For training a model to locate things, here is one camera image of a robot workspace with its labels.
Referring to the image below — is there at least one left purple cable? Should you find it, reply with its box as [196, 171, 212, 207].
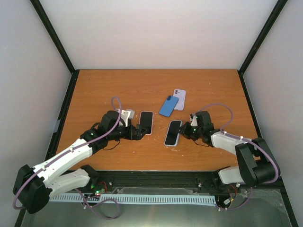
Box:
[13, 96, 123, 219]

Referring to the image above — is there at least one lavender phone case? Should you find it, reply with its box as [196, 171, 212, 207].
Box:
[173, 89, 186, 111]

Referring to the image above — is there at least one left black frame post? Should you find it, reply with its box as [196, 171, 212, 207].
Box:
[30, 0, 77, 74]

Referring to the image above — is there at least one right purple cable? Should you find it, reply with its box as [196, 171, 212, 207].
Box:
[195, 103, 281, 211]

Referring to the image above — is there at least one purple cable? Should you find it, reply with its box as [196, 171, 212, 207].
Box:
[195, 103, 281, 211]
[13, 96, 123, 219]

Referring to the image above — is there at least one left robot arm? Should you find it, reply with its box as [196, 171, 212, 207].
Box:
[13, 109, 149, 214]

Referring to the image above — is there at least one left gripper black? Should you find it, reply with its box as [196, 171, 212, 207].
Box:
[108, 124, 149, 140]

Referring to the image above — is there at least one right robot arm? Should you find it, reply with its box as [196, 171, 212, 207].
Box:
[178, 111, 281, 187]

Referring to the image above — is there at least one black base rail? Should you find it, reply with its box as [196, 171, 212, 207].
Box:
[82, 171, 233, 194]

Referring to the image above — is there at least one black frame post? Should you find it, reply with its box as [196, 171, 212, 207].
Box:
[30, 0, 77, 74]
[238, 0, 288, 73]

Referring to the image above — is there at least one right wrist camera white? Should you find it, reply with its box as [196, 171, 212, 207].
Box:
[190, 113, 198, 127]

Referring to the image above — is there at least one light blue phone case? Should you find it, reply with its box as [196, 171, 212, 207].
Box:
[164, 120, 183, 147]

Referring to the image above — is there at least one pink phone case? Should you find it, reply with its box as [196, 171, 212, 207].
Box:
[138, 111, 155, 136]

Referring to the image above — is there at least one light blue cable duct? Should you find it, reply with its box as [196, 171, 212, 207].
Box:
[49, 192, 217, 206]

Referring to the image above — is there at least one right black frame post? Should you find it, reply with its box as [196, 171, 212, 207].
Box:
[238, 0, 288, 73]

